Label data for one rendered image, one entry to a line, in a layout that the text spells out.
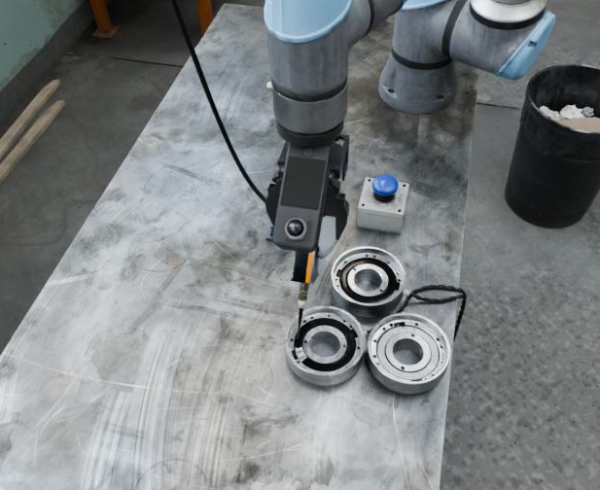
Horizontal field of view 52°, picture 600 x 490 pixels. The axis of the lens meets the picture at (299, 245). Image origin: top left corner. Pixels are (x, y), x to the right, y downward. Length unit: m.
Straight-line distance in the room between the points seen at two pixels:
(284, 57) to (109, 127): 2.03
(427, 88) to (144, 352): 0.69
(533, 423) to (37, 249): 1.60
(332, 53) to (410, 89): 0.62
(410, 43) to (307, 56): 0.60
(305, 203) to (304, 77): 0.13
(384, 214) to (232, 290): 0.26
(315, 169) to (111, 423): 0.42
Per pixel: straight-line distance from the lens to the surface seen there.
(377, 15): 0.62
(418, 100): 1.19
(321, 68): 0.57
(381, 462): 0.78
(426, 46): 1.14
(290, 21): 0.55
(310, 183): 0.63
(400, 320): 0.84
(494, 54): 1.08
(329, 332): 0.83
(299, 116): 0.60
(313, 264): 0.75
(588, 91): 2.18
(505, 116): 2.59
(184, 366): 0.85
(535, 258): 2.08
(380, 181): 0.95
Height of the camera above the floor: 1.53
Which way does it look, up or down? 50 degrees down
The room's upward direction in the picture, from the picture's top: 2 degrees counter-clockwise
